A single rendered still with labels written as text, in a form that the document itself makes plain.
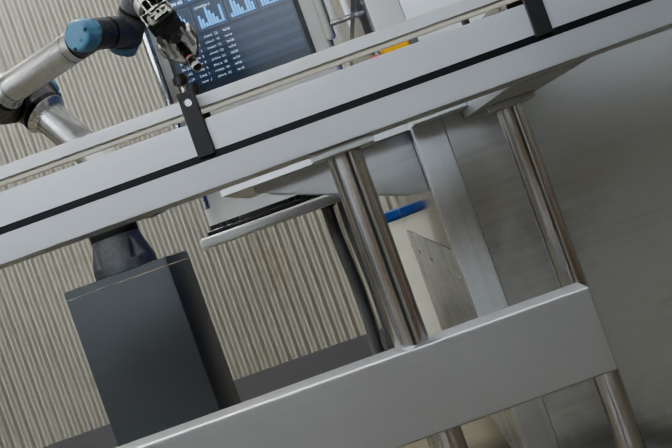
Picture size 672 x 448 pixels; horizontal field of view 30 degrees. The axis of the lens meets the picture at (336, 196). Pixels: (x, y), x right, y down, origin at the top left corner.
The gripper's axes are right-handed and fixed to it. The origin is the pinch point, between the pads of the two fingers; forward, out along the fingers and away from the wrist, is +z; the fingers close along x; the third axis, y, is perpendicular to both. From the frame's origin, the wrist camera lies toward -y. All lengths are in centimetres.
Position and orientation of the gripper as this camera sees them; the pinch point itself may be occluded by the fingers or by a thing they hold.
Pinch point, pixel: (190, 58)
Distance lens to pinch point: 277.8
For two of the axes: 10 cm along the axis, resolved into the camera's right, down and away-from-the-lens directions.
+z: 4.4, 5.5, -7.1
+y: -4.1, -5.8, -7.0
